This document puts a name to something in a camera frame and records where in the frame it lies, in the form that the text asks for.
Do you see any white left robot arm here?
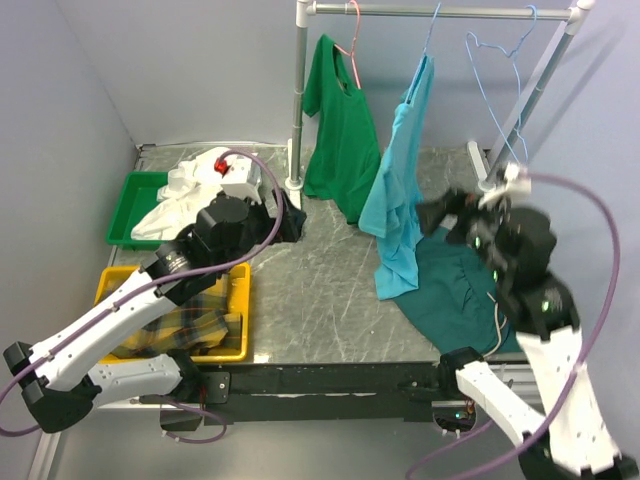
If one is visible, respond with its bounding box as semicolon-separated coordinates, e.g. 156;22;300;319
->
3;188;306;433

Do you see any green t shirt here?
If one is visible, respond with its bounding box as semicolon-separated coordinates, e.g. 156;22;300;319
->
303;35;381;224

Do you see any yellow plaid cloth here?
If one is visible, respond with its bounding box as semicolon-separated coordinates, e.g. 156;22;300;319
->
111;275;243;359

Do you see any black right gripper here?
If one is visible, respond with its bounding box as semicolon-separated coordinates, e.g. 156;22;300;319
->
412;183;511;279

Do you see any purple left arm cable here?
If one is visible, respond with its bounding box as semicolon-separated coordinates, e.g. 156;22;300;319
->
0;148;285;437

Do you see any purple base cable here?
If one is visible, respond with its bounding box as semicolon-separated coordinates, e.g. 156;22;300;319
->
439;414;496;441
142;392;227;445

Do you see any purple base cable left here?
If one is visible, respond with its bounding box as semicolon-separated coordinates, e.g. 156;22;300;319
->
142;392;227;445

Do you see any blue wire hanger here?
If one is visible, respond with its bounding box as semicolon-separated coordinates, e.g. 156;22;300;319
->
465;4;537;166
404;2;442;105

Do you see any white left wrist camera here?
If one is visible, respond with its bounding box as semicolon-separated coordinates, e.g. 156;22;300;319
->
214;154;262;203

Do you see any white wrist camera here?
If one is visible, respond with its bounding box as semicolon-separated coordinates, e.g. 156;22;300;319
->
214;154;262;203
478;162;532;209

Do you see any white shirt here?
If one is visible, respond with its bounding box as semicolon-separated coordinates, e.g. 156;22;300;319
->
131;147;228;241

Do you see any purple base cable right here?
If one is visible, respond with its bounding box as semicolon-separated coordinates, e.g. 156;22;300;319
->
439;414;496;441

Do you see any green plastic tray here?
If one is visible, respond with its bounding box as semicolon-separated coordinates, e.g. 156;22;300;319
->
106;171;168;251

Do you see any light blue t shirt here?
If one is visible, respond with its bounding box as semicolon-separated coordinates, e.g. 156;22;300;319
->
358;55;434;300

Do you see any yellow plastic bin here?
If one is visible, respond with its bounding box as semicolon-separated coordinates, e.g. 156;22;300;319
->
104;263;251;364

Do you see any pink wire hanger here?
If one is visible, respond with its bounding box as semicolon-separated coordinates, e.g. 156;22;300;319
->
336;0;362;89

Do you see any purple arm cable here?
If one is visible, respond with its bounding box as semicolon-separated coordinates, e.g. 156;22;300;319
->
405;172;622;480
0;148;285;437

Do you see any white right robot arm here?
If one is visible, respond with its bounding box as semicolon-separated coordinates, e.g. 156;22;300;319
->
416;190;639;479

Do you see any grey white clothes rack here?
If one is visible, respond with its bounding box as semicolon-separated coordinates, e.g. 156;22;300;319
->
285;1;596;206

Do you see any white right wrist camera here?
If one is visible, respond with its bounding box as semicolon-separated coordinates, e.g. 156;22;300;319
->
478;162;532;209

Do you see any dark teal garment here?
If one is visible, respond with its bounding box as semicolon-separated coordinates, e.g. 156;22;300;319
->
394;227;521;354

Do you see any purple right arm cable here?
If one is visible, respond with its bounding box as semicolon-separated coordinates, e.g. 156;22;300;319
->
405;172;622;480

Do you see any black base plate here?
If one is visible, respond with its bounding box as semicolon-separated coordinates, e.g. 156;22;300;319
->
139;362;476;434

